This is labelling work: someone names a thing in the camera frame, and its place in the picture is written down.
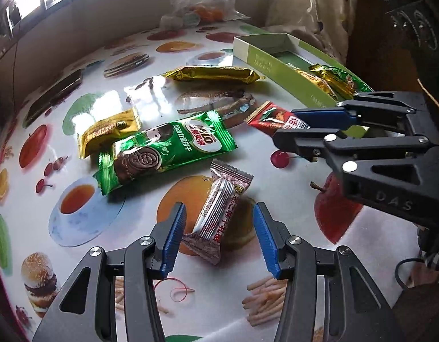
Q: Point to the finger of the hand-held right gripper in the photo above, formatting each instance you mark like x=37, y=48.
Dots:
x=322, y=115
x=301, y=140

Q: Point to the white red candy packet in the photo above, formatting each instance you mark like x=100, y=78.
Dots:
x=219, y=213

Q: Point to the black smartphone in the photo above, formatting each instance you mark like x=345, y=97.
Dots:
x=55, y=94

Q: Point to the long gold snack packet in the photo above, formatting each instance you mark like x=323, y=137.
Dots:
x=212, y=74

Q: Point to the yellow candy packet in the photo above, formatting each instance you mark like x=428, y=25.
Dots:
x=105, y=131
x=315, y=84

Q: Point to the red black snack packet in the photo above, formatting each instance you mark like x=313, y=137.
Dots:
x=273, y=117

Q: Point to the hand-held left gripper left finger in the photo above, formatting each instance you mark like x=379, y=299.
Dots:
x=173, y=235

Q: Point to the small gold bar packet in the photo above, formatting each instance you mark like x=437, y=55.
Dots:
x=324, y=73

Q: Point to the round white lidded cup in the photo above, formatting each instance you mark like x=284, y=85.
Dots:
x=189, y=18

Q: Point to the green cardboard box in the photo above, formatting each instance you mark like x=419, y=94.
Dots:
x=262, y=60

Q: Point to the orange tangerine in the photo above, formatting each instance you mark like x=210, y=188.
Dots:
x=207, y=13

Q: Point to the red thread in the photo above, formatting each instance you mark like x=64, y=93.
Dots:
x=176, y=294

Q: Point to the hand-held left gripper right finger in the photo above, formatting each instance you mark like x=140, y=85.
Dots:
x=267, y=242

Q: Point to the person's right forearm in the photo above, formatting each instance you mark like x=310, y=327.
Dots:
x=435, y=253

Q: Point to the beige patterned curtain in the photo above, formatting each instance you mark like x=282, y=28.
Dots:
x=305, y=7

